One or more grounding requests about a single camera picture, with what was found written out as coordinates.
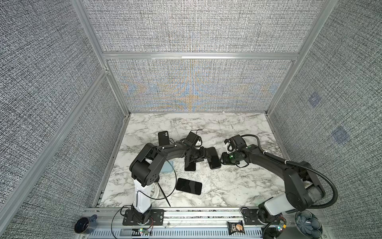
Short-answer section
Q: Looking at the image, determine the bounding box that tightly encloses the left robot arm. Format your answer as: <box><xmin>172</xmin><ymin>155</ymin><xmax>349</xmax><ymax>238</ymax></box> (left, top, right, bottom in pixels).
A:
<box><xmin>129</xmin><ymin>140</ymin><xmax>211</xmax><ymax>214</ymax></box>

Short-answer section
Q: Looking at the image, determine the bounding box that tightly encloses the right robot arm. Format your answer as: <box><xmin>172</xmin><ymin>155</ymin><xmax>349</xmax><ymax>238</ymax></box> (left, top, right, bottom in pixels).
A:
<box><xmin>220</xmin><ymin>135</ymin><xmax>339</xmax><ymax>224</ymax></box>

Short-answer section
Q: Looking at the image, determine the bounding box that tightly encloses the black phone upright centre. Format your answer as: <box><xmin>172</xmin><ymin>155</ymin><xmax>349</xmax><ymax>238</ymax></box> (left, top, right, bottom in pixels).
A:
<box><xmin>184</xmin><ymin>159</ymin><xmax>196</xmax><ymax>171</ymax></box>

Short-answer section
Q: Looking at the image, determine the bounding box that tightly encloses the light blue phone case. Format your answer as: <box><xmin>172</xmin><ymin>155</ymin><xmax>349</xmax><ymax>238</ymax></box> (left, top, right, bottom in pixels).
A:
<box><xmin>160</xmin><ymin>160</ymin><xmax>174</xmax><ymax>173</ymax></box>

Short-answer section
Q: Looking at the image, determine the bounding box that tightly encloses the black phone lying front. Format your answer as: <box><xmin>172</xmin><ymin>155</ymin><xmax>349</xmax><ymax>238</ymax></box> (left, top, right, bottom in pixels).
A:
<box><xmin>176</xmin><ymin>178</ymin><xmax>203</xmax><ymax>195</ymax></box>

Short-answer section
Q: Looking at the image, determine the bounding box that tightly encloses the black ladle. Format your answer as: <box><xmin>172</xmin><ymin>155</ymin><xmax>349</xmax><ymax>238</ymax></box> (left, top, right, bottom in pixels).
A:
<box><xmin>157</xmin><ymin>182</ymin><xmax>171</xmax><ymax>207</ymax></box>

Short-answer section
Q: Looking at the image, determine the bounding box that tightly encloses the white alarm clock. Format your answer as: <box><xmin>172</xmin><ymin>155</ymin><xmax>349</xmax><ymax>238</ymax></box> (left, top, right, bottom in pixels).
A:
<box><xmin>149</xmin><ymin>182</ymin><xmax>162</xmax><ymax>202</ymax></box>

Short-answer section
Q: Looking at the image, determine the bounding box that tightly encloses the snack packet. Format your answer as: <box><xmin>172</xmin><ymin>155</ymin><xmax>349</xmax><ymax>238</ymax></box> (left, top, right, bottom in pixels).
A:
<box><xmin>227</xmin><ymin>221</ymin><xmax>245</xmax><ymax>236</ymax></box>

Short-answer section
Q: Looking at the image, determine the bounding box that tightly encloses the bowl of dark capsules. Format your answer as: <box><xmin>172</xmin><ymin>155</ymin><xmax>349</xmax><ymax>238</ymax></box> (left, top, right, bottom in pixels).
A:
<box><xmin>294</xmin><ymin>211</ymin><xmax>323</xmax><ymax>239</ymax></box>

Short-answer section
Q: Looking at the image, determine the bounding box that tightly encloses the dark blue mug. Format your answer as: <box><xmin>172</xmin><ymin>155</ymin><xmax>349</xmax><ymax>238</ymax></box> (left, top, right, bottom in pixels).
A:
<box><xmin>74</xmin><ymin>215</ymin><xmax>97</xmax><ymax>235</ymax></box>

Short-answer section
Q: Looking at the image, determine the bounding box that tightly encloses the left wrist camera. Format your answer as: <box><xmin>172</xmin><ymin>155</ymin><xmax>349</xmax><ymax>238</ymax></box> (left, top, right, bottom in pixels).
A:
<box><xmin>183</xmin><ymin>130</ymin><xmax>203</xmax><ymax>147</ymax></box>

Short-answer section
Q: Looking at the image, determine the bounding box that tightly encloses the black phone with camera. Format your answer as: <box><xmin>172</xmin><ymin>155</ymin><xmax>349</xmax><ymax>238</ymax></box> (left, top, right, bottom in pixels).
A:
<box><xmin>158</xmin><ymin>131</ymin><xmax>170</xmax><ymax>146</ymax></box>

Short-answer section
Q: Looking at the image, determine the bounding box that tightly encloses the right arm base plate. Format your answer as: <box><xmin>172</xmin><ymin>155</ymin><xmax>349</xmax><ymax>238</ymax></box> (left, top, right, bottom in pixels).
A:
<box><xmin>240</xmin><ymin>207</ymin><xmax>263</xmax><ymax>226</ymax></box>

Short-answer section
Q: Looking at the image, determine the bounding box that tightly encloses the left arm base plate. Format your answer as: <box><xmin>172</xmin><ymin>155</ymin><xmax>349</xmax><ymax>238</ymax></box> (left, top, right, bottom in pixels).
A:
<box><xmin>122</xmin><ymin>209</ymin><xmax>165</xmax><ymax>226</ymax></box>

